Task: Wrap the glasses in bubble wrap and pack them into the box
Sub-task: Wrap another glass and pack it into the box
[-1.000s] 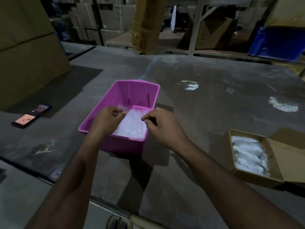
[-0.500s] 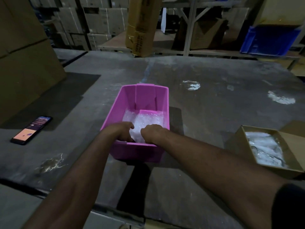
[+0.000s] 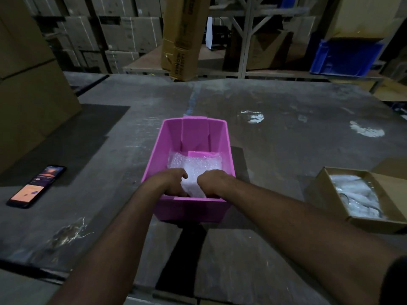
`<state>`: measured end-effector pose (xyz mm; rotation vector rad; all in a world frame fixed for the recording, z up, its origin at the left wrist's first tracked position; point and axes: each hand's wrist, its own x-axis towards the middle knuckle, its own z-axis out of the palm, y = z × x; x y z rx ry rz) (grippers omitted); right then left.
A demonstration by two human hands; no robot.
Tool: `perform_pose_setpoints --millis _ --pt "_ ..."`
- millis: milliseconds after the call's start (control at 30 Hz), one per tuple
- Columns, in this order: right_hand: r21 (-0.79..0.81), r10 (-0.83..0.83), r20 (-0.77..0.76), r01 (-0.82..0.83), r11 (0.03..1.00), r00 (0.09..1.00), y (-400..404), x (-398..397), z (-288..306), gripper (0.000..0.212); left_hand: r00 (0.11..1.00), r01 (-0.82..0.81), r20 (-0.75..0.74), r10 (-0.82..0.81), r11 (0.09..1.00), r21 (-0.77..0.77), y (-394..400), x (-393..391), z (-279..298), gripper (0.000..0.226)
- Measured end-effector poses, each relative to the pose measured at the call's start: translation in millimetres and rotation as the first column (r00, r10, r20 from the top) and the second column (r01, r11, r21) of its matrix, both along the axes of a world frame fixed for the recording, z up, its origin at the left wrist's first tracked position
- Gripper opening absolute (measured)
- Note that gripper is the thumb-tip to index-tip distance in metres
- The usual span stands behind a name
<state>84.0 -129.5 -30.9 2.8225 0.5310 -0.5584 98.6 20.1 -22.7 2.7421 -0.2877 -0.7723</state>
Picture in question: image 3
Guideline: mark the tall narrow cardboard carton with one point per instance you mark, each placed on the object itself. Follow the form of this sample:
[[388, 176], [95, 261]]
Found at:
[[184, 38]]

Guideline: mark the black smartphone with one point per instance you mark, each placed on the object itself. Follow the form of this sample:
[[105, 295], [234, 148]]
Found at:
[[35, 187]]

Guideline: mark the large brown cardboard carton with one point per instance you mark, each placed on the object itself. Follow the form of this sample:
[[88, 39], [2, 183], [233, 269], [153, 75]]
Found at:
[[31, 117], [19, 38]]

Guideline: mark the bubble items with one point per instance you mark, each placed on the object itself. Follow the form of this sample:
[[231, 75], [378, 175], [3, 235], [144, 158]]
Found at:
[[365, 206]]

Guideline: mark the person's right hand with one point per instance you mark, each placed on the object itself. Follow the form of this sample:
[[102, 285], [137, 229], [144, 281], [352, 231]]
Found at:
[[211, 182]]

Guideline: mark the flat cardboard sheet with tape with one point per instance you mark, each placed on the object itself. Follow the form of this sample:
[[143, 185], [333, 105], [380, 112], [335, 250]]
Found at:
[[362, 15]]

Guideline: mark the small brown cardboard box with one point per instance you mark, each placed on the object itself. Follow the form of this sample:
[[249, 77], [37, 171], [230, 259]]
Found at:
[[394, 193]]

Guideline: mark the open brown carton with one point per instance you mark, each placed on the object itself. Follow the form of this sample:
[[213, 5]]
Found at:
[[267, 50]]

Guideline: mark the person's left hand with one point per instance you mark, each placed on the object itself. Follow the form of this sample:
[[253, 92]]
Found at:
[[171, 182]]

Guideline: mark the person's right forearm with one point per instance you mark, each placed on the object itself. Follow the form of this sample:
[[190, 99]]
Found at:
[[305, 238]]

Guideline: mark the grey metal storage rack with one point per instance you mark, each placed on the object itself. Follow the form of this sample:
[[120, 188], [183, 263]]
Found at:
[[246, 44]]

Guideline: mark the blue plastic crate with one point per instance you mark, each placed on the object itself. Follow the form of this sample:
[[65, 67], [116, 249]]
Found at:
[[346, 58]]

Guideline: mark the small blue bin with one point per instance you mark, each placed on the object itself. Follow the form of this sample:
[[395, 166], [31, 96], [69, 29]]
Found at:
[[287, 1]]

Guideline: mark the flattened printed cardboard sheet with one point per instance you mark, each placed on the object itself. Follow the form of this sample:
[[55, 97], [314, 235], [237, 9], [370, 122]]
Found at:
[[392, 90]]

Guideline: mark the white paper sheet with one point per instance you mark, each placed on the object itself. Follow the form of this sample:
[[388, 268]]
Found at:
[[209, 33]]

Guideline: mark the pile of bubble wrap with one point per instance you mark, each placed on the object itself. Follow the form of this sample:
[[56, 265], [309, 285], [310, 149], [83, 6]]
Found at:
[[194, 165]]

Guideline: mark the person's left forearm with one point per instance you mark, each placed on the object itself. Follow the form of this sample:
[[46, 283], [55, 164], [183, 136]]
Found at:
[[111, 250]]

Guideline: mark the pink plastic bin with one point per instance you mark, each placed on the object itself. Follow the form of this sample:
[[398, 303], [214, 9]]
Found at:
[[197, 133]]

